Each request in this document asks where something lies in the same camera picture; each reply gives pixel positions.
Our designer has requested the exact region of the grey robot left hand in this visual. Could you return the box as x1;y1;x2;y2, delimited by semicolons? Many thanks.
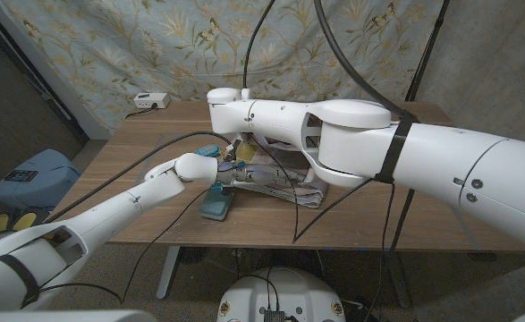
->
219;161;299;187

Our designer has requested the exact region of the white robot left shoulder cover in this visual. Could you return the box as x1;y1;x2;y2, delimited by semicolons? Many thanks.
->
0;309;158;322

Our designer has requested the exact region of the teal ribbed soap box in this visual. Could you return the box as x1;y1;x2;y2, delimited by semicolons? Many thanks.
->
199;186;235;222

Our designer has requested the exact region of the blue toy phone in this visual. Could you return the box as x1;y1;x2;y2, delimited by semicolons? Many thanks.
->
194;143;222;158

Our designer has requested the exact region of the white power strip box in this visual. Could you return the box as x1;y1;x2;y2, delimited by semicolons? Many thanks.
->
132;92;172;110

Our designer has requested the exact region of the floral print backdrop cloth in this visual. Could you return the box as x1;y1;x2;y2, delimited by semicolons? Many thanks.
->
0;0;445;135

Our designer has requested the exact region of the black round floor fan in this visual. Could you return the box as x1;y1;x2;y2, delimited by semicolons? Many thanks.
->
177;246;210;266

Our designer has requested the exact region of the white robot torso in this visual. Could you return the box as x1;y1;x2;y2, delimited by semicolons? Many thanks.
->
216;267;347;322

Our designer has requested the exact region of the white table leg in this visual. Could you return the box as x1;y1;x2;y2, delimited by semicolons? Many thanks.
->
385;250;411;309
156;245;182;300

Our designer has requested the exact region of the black floor power strip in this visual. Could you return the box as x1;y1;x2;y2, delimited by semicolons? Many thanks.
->
342;298;382;322

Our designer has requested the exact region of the black backdrop stand pole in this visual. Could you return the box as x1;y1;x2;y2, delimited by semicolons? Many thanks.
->
404;0;451;102

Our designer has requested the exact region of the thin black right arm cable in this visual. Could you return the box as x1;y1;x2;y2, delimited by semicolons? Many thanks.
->
250;133;397;322

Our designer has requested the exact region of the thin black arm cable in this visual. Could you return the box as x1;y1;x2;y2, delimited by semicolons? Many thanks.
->
38;187;212;306
250;133;397;322

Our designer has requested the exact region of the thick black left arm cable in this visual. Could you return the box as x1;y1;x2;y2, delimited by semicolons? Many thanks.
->
45;131;234;224

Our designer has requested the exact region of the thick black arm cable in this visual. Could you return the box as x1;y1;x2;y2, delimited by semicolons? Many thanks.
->
45;131;234;224
242;0;418;251

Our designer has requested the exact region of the black torso cable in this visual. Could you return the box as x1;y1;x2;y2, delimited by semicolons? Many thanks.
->
236;272;281;310

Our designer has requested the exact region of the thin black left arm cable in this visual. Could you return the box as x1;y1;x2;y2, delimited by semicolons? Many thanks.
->
38;187;212;306

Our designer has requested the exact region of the black power strip cord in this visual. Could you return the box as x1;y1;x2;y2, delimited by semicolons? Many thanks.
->
124;105;158;120

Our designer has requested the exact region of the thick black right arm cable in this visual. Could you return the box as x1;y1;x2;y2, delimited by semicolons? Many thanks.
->
242;0;418;251

